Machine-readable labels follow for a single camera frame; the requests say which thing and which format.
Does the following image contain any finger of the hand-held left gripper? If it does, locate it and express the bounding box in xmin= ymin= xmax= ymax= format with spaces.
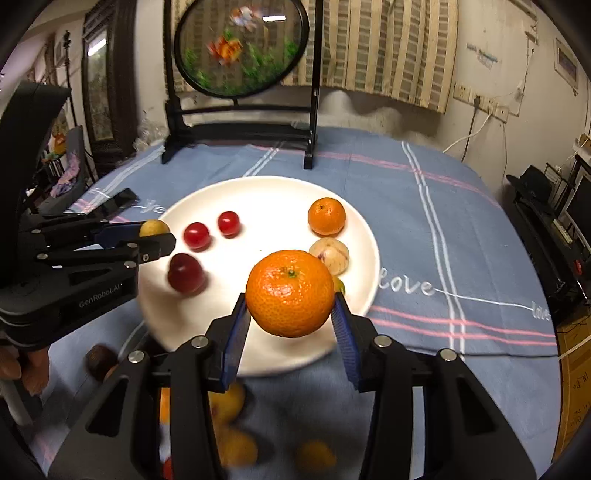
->
xmin=18 ymin=215 xmax=145 ymax=254
xmin=34 ymin=232 xmax=177 ymax=289

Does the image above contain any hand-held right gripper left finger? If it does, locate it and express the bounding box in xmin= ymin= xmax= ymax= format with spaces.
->
xmin=48 ymin=292 xmax=252 ymax=480

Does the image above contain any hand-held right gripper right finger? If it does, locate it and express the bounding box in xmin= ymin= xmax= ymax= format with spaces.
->
xmin=330 ymin=292 xmax=527 ymax=480

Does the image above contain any small yellow fruit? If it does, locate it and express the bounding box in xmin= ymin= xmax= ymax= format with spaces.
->
xmin=139 ymin=219 xmax=171 ymax=238

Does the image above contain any dark red plum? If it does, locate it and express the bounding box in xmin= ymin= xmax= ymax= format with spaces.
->
xmin=167 ymin=253 xmax=207 ymax=295

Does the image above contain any mandarin orange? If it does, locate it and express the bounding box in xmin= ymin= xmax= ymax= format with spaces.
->
xmin=246 ymin=250 xmax=335 ymax=339
xmin=308 ymin=197 xmax=347 ymax=236

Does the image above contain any pale speckled passion fruit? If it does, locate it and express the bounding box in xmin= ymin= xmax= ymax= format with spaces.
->
xmin=308 ymin=237 xmax=350 ymax=273

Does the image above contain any wrinkled dark passion fruit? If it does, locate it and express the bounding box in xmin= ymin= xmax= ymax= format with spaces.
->
xmin=85 ymin=345 xmax=120 ymax=381

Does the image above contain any white oval plate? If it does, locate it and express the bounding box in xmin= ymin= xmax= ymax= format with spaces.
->
xmin=137 ymin=176 xmax=382 ymax=377

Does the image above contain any person's left hand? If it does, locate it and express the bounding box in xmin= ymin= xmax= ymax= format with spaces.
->
xmin=0 ymin=345 xmax=51 ymax=397

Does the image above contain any black smartphone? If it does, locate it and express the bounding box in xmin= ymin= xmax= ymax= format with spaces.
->
xmin=99 ymin=187 xmax=139 ymax=217

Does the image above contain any chair with purple print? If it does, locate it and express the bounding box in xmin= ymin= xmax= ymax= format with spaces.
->
xmin=44 ymin=124 xmax=98 ymax=199

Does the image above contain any clear plastic bag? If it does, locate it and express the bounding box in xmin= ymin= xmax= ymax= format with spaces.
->
xmin=134 ymin=115 xmax=167 ymax=153

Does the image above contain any dark wooden framed picture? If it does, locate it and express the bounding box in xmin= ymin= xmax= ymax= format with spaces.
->
xmin=82 ymin=0 xmax=139 ymax=158

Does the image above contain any blue striped tablecloth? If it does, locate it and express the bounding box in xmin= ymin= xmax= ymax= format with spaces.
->
xmin=28 ymin=127 xmax=561 ymax=480

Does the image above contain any black desk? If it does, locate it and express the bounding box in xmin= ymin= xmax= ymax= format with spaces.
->
xmin=505 ymin=175 xmax=591 ymax=324

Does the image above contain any round embroidered screen black stand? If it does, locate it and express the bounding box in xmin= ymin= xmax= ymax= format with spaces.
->
xmin=161 ymin=0 xmax=324 ymax=171

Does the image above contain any cardboard box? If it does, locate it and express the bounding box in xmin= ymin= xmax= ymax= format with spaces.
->
xmin=551 ymin=318 xmax=591 ymax=462

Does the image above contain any black hat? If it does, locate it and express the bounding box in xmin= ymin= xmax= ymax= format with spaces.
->
xmin=505 ymin=165 xmax=555 ymax=204

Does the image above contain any computer monitor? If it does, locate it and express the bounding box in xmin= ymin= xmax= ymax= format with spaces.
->
xmin=558 ymin=173 xmax=591 ymax=241

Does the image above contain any beige checked curtain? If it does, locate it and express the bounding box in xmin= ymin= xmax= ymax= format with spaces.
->
xmin=272 ymin=0 xmax=460 ymax=114

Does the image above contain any white cable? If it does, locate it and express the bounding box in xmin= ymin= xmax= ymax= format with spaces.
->
xmin=443 ymin=108 xmax=495 ymax=155

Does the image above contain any wall electric box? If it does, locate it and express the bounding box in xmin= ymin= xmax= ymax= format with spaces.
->
xmin=554 ymin=37 xmax=580 ymax=95

